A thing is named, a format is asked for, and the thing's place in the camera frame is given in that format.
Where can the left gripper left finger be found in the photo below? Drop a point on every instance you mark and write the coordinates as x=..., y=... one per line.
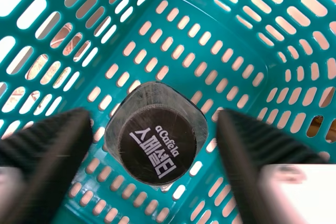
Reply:
x=47, y=155

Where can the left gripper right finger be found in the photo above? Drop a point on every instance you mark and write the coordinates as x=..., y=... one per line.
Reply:
x=262, y=161

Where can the teal shopping basket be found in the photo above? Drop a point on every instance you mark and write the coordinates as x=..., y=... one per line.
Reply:
x=231, y=37

